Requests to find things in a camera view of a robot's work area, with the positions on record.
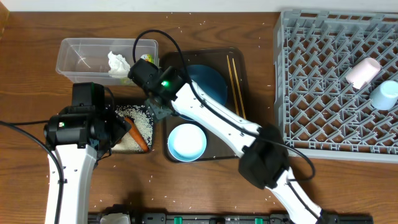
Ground dark blue plate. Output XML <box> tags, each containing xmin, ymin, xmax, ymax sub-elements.
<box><xmin>187</xmin><ymin>65</ymin><xmax>228</xmax><ymax>106</ymax></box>

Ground pile of rice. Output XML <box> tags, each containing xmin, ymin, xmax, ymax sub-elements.
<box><xmin>112</xmin><ymin>105</ymin><xmax>154</xmax><ymax>154</ymax></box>

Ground white tissue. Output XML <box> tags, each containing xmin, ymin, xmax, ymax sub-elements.
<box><xmin>108</xmin><ymin>51</ymin><xmax>131</xmax><ymax>78</ymax></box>

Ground wooden chopstick right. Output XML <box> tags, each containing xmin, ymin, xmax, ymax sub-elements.
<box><xmin>232</xmin><ymin>58</ymin><xmax>246</xmax><ymax>119</ymax></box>

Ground light blue bowl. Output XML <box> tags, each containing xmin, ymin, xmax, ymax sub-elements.
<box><xmin>167</xmin><ymin>123</ymin><xmax>207</xmax><ymax>162</ymax></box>

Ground clear plastic bin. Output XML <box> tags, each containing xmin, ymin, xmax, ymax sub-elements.
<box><xmin>56</xmin><ymin>38</ymin><xmax>159</xmax><ymax>86</ymax></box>

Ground green snack wrapper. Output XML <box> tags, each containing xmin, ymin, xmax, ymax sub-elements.
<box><xmin>121</xmin><ymin>53</ymin><xmax>155</xmax><ymax>85</ymax></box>

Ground black tray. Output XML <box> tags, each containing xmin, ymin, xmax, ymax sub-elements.
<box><xmin>115</xmin><ymin>98</ymin><xmax>154</xmax><ymax>140</ymax></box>

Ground grey dishwasher rack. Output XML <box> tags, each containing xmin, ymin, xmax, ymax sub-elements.
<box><xmin>274</xmin><ymin>9</ymin><xmax>397</xmax><ymax>163</ymax></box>

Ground light blue cup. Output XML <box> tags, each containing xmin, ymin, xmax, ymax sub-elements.
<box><xmin>369</xmin><ymin>80</ymin><xmax>398</xmax><ymax>110</ymax></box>

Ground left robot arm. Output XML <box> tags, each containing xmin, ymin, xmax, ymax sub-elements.
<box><xmin>44</xmin><ymin>82</ymin><xmax>131</xmax><ymax>223</ymax></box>

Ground wooden chopstick left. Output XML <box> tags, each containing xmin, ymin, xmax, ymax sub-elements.
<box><xmin>226</xmin><ymin>54</ymin><xmax>239</xmax><ymax>116</ymax></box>

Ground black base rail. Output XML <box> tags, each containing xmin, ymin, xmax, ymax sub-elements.
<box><xmin>88</xmin><ymin>212</ymin><xmax>374</xmax><ymax>224</ymax></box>

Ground brown serving tray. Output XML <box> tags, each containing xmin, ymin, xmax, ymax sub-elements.
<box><xmin>163</xmin><ymin>48</ymin><xmax>248</xmax><ymax>163</ymax></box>

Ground wooden chopstick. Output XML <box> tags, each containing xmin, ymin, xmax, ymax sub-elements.
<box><xmin>232</xmin><ymin>58</ymin><xmax>246</xmax><ymax>119</ymax></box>
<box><xmin>226</xmin><ymin>54</ymin><xmax>239</xmax><ymax>116</ymax></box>

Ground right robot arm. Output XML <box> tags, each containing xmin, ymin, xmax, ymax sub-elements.
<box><xmin>128</xmin><ymin>59</ymin><xmax>330</xmax><ymax>223</ymax></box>

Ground orange carrot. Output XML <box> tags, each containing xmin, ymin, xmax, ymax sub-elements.
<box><xmin>124</xmin><ymin>117</ymin><xmax>149</xmax><ymax>152</ymax></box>

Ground white cup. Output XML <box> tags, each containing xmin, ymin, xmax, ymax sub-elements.
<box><xmin>346</xmin><ymin>57</ymin><xmax>381</xmax><ymax>89</ymax></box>

